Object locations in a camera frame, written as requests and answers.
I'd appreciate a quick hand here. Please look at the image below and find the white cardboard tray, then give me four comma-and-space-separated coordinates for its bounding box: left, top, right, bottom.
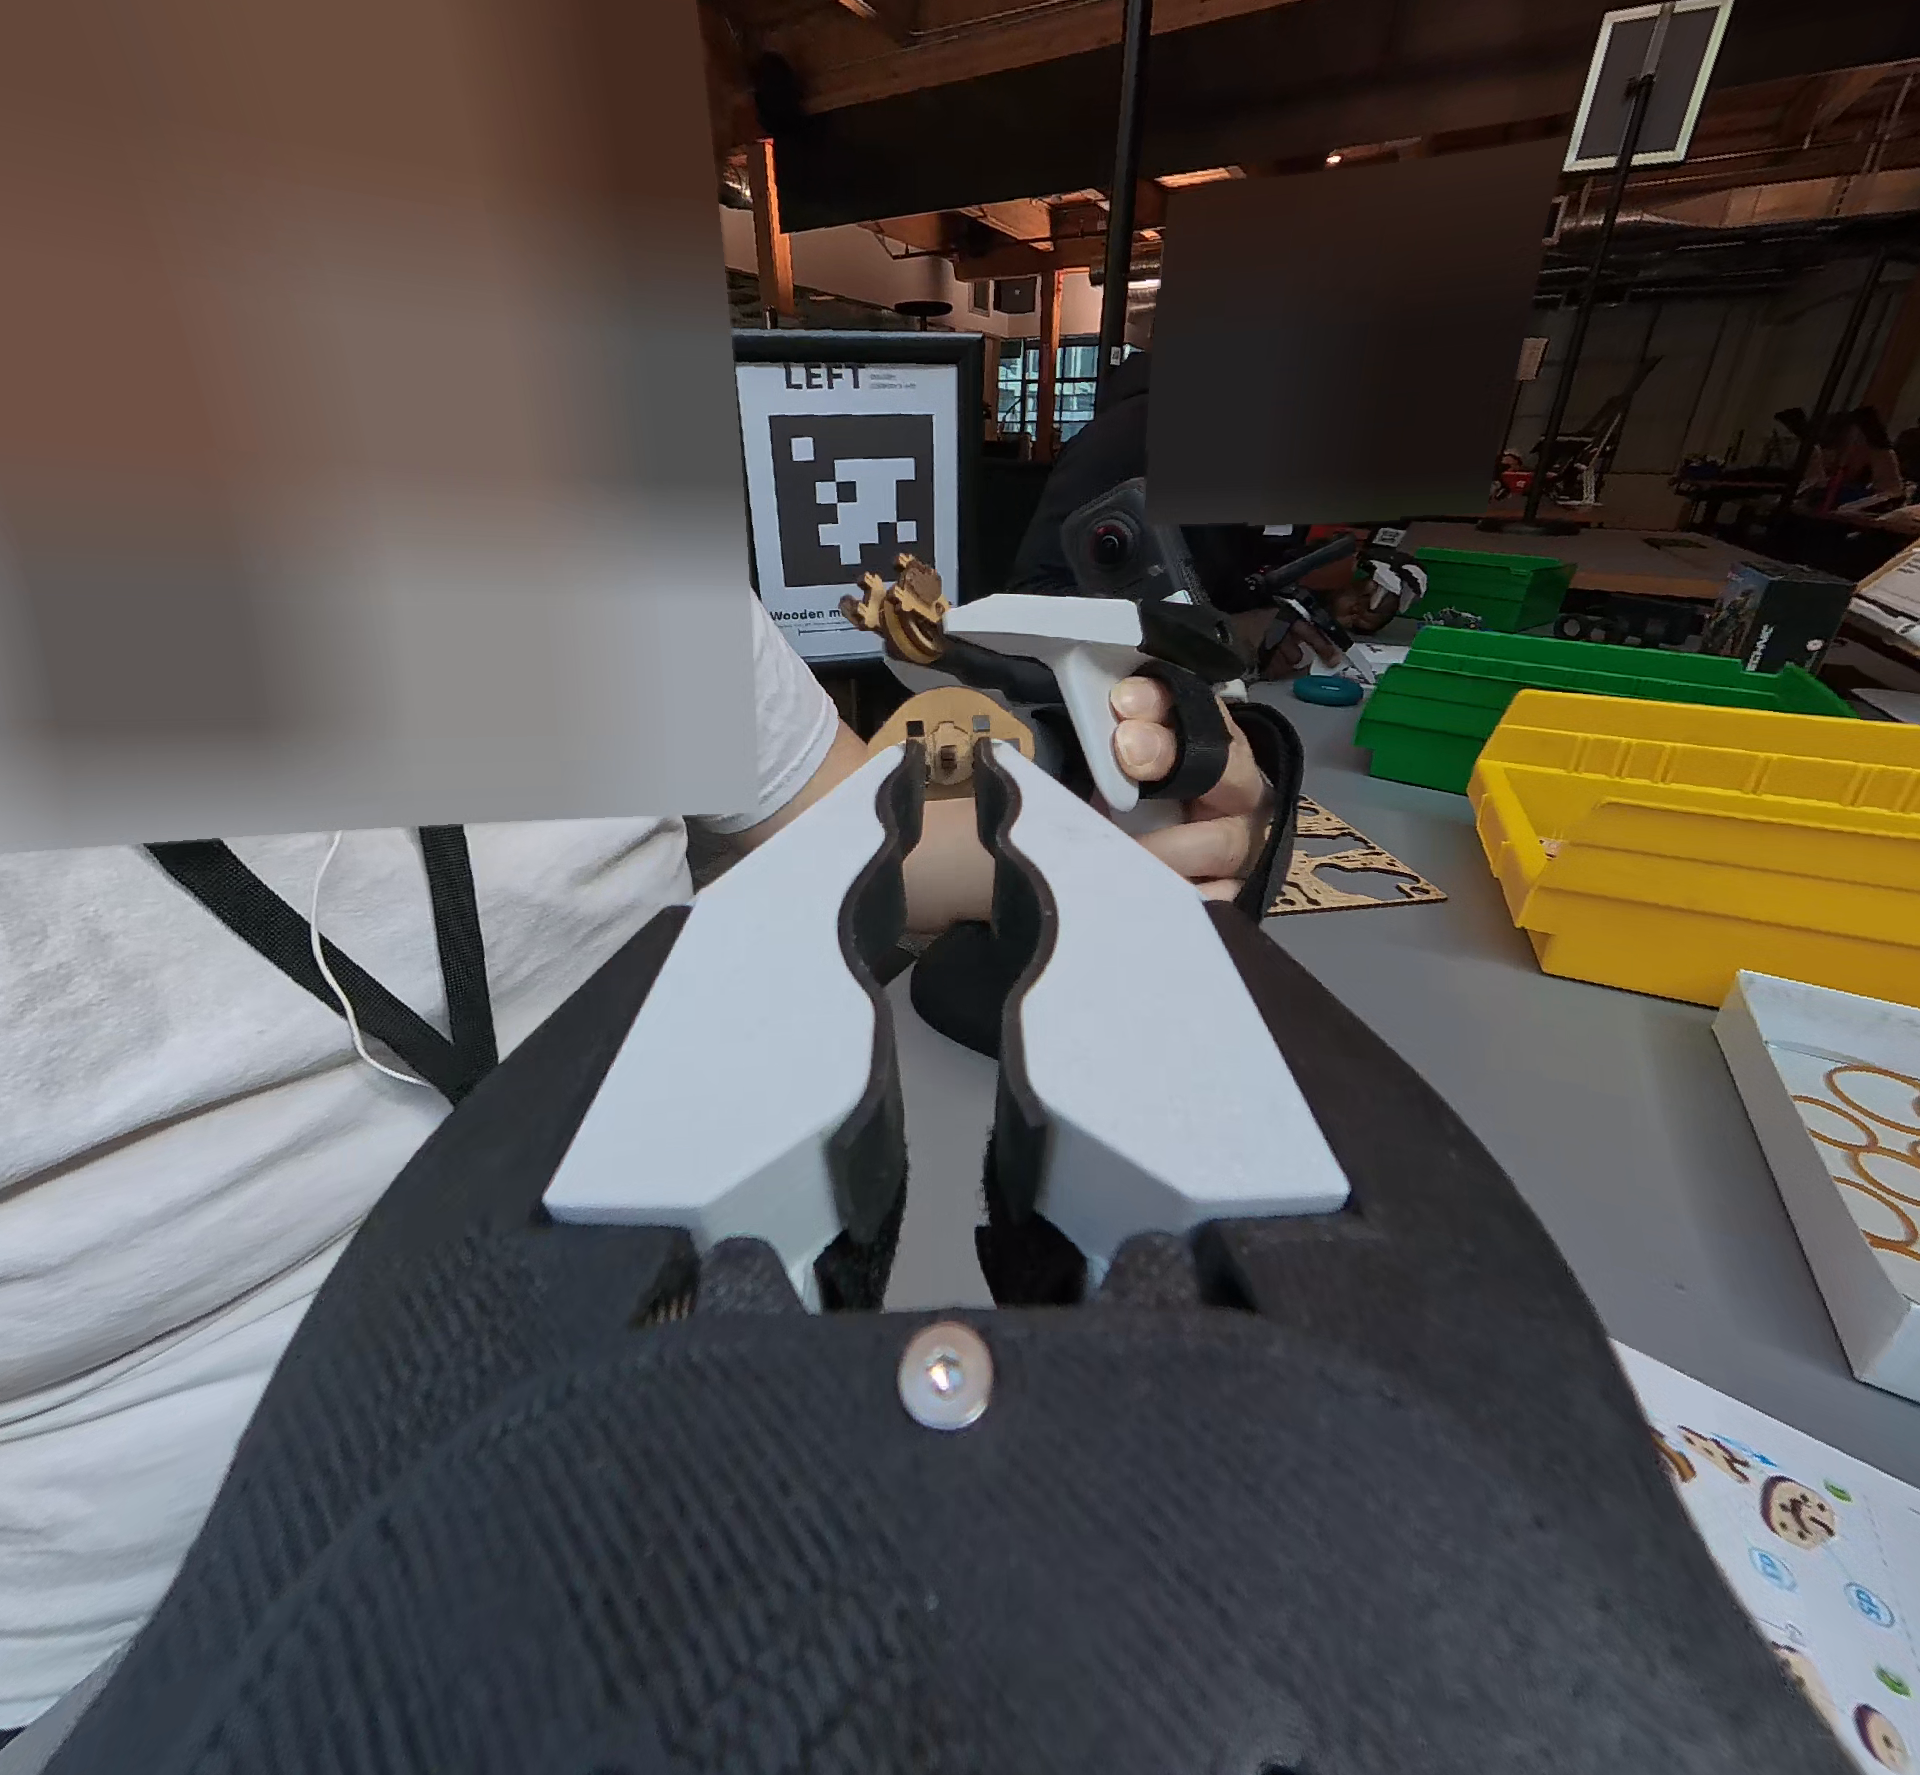
1709, 967, 1920, 1396

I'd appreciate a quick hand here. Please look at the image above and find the white framed dark panel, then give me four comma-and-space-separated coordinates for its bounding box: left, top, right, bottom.
1562, 0, 1737, 176

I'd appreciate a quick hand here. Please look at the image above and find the person's left hand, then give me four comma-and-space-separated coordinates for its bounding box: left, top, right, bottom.
1110, 674, 1279, 907

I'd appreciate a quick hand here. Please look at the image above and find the black smartwatch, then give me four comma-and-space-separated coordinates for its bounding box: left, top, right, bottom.
1222, 700, 1310, 923

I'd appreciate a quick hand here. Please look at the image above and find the black neck strap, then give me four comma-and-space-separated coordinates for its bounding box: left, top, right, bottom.
148, 824, 501, 1105

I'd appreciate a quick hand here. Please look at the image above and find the framed marker sign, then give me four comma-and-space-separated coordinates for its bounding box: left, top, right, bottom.
731, 332, 987, 670

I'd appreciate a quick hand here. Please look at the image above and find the black pole with round disc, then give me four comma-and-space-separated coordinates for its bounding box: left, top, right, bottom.
1027, 0, 1270, 382

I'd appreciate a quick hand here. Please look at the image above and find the octagonal wooden disc piece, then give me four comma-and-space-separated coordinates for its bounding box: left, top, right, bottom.
867, 689, 1041, 789

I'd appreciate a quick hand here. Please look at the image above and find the wooden wheel assembly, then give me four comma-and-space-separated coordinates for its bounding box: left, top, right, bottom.
836, 552, 956, 666

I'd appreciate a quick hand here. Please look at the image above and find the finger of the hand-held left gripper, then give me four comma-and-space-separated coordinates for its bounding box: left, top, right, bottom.
886, 593, 1157, 709

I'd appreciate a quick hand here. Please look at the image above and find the wooden cutout sheet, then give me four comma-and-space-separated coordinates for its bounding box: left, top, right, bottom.
1264, 798, 1451, 919

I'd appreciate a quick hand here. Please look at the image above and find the small dark printed box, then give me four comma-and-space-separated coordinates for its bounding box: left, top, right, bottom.
1701, 562, 1856, 677

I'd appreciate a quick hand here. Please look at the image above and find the illustrated instruction booklet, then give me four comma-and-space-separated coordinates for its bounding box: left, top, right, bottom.
1607, 1339, 1920, 1775

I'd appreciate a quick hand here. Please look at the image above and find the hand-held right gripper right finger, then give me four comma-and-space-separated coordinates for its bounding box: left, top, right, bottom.
972, 737, 1356, 1309

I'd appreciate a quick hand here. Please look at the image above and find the white thin cable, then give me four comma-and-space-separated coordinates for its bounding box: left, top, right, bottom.
307, 830, 440, 1089

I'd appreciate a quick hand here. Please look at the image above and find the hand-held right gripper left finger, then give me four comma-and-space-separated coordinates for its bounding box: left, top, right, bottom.
539, 737, 926, 1315

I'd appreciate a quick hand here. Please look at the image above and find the yellow plastic bin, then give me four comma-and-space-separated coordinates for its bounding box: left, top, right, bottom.
1466, 688, 1920, 1013

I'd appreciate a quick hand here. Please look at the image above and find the pile of tan rubber bands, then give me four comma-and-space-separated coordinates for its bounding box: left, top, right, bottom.
1791, 1056, 1920, 1268

